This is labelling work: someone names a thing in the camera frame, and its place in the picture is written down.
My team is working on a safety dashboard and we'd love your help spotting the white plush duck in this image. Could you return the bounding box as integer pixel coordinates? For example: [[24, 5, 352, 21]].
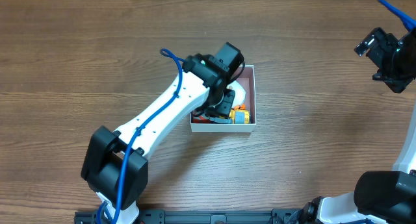
[[227, 81, 246, 108]]

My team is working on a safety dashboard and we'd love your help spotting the yellow toy bulldozer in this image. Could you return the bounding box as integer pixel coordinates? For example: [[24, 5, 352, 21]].
[[209, 109, 251, 124]]

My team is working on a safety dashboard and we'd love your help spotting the red toy ball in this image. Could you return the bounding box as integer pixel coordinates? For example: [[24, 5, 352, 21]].
[[192, 114, 210, 123]]

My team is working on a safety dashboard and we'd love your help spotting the white box pink interior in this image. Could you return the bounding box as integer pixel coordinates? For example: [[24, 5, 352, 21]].
[[190, 64, 257, 132]]

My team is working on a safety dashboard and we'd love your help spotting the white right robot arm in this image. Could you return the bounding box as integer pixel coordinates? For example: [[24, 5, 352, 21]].
[[289, 27, 415, 223]]

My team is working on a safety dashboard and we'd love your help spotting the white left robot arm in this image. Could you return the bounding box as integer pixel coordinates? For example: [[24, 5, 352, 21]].
[[81, 48, 244, 223]]

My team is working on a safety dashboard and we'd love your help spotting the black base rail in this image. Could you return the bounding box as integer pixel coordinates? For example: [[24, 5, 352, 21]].
[[73, 208, 306, 224]]

